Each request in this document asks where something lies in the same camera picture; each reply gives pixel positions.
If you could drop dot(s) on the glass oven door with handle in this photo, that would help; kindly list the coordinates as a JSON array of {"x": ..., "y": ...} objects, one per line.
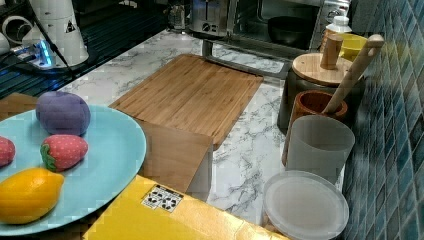
[{"x": 249, "y": 55}]

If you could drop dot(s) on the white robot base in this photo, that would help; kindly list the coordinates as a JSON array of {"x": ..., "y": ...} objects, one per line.
[{"x": 58, "y": 42}]

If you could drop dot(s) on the black pan inside oven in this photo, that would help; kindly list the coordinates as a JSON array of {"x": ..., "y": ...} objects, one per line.
[{"x": 291, "y": 31}]

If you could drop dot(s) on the stainless toaster oven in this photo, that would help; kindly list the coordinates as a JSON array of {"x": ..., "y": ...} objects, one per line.
[{"x": 248, "y": 19}]

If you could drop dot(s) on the bamboo cutting board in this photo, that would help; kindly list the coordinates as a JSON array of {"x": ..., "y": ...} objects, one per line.
[{"x": 192, "y": 94}]

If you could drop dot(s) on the light blue plate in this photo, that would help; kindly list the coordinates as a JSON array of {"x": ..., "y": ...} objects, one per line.
[{"x": 116, "y": 151}]

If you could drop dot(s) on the stainless slot toaster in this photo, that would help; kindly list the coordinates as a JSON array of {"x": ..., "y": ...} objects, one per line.
[{"x": 209, "y": 17}]

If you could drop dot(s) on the frosted plastic cup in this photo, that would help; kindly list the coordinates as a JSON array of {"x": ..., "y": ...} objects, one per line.
[{"x": 319, "y": 145}]

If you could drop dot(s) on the glass jar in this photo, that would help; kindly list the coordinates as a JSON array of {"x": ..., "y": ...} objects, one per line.
[{"x": 176, "y": 17}]

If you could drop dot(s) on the yellow cereal box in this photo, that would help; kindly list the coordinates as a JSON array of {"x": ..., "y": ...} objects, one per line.
[{"x": 146, "y": 210}]

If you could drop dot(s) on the clear container with plastic lid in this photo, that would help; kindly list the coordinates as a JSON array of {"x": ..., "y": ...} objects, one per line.
[{"x": 305, "y": 206}]

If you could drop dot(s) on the black canister with wooden lid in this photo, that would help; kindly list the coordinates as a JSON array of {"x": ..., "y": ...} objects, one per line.
[{"x": 307, "y": 73}]

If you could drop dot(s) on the purple plush fruit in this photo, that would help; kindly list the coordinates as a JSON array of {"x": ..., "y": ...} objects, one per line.
[{"x": 63, "y": 113}]

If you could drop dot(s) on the red plush strawberry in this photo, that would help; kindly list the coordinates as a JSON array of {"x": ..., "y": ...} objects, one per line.
[
  {"x": 61, "y": 152},
  {"x": 7, "y": 151}
]

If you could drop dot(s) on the yellow ceramic mug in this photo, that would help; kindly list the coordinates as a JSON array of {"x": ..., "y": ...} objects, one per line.
[{"x": 351, "y": 46}]

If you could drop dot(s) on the white capped spice bottle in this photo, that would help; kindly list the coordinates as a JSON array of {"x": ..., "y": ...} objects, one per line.
[{"x": 340, "y": 24}]

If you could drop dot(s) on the wooden pestle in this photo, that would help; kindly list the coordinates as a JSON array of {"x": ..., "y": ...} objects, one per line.
[{"x": 369, "y": 50}]

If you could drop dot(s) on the yellow plush lemon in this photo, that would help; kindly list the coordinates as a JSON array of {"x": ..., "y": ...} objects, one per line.
[{"x": 29, "y": 194}]

